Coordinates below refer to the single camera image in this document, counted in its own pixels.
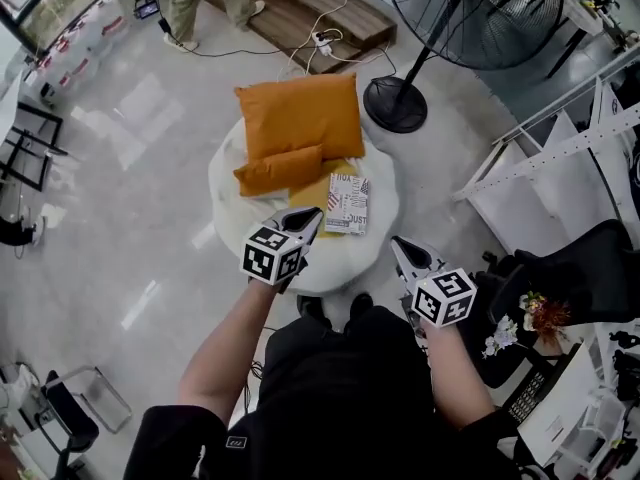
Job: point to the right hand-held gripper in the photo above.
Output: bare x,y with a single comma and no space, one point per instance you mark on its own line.
445,298

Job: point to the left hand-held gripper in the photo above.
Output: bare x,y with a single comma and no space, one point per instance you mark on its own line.
265,258

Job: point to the stars and stripes book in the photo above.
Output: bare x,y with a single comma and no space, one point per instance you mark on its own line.
347,203

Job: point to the white round fluffy chair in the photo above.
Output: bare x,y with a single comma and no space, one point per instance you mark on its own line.
345,263

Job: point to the person's left forearm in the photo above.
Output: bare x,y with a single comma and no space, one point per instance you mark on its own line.
225,358

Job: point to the person's right forearm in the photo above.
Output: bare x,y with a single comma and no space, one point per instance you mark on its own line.
455,378

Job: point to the small orange cushion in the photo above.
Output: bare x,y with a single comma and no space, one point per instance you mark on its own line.
277,170

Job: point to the person's right shoe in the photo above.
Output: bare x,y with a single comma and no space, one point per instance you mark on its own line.
361,305

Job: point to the person's shoe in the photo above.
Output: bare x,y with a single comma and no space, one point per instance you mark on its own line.
361,305
312,310

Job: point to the person's left shoe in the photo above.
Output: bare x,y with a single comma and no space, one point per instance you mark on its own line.
312,310

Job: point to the large orange cushion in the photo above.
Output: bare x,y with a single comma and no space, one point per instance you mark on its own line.
300,113

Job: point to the white flower bunch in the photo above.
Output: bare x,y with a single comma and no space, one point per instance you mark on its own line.
502,335

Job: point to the orange dried plant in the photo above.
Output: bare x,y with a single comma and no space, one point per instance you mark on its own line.
550,318

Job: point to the person's black clothing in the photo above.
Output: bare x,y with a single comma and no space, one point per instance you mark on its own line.
340,398

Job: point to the black standing fan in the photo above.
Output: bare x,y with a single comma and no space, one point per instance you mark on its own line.
395,103

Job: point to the black office chair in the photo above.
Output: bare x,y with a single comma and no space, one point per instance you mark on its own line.
585,268

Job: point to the black keyboard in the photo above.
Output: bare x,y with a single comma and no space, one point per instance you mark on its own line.
527,398

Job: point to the white power strip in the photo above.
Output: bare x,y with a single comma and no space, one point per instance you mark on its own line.
324,43

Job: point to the white metal shelf rack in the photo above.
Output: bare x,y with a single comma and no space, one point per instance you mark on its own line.
565,153

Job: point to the white paper booklet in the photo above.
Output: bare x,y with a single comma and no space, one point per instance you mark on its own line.
560,408

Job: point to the wooden steps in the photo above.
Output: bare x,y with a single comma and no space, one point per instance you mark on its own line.
300,3

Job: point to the black device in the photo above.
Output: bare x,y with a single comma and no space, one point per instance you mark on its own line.
627,368

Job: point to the small black monitor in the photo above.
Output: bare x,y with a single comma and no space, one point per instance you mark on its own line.
146,8

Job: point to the cluster of red-label water bottles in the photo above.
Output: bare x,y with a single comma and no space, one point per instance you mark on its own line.
75,53

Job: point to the white cluttered table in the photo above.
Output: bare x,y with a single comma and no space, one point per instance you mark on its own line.
590,13

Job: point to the white table black legs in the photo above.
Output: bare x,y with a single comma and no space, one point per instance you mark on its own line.
10,113

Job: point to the black framed window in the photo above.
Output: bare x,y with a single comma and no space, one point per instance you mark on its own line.
55,13

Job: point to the white plastic bag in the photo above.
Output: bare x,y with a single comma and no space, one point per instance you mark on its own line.
15,390

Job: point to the black folding chair chrome frame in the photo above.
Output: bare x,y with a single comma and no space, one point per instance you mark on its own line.
70,418

